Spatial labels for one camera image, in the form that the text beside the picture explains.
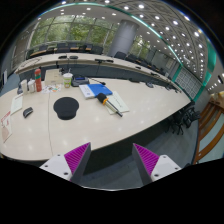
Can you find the black orange handled tool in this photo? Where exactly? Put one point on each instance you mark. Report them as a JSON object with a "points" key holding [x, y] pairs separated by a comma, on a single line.
{"points": [[105, 101]]}

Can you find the black desk device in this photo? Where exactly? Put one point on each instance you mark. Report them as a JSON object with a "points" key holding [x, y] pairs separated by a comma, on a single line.
{"points": [[76, 81]]}

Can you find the white canister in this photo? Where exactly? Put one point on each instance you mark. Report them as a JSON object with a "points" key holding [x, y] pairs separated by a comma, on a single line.
{"points": [[31, 86]]}

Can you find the red white leaflet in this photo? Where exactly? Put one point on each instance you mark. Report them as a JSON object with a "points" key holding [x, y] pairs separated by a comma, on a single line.
{"points": [[5, 126]]}

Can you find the white paper cup green band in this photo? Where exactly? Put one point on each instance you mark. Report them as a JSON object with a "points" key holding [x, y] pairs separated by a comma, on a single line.
{"points": [[67, 78]]}

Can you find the blue folder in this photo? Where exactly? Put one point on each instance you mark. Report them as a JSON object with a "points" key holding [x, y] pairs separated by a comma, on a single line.
{"points": [[96, 89]]}

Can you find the white booklet under tool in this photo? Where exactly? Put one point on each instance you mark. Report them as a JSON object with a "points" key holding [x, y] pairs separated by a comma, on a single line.
{"points": [[118, 102]]}

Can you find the black office chair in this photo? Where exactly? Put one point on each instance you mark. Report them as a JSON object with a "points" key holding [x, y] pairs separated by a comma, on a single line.
{"points": [[184, 116]]}

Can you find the red orange bottle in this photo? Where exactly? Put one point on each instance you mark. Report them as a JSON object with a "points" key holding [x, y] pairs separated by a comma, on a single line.
{"points": [[38, 80]]}

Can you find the wooden frame furniture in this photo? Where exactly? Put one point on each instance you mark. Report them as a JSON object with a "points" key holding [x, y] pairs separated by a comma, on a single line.
{"points": [[210, 144]]}

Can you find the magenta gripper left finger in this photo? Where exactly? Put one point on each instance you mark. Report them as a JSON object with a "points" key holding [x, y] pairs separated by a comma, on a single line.
{"points": [[69, 166]]}

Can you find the white paper sheet left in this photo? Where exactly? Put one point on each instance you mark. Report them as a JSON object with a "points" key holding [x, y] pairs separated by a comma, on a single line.
{"points": [[17, 103]]}

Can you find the cardboard box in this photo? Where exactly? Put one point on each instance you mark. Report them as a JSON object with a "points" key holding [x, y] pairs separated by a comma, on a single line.
{"points": [[53, 76]]}

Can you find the black computer mouse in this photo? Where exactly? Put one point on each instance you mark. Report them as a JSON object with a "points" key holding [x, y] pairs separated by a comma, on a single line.
{"points": [[27, 112]]}

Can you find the black round mouse pad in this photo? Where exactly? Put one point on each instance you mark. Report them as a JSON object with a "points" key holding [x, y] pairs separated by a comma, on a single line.
{"points": [[66, 108]]}

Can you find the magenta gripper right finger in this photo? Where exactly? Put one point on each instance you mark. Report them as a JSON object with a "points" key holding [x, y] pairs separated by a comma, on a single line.
{"points": [[151, 166]]}

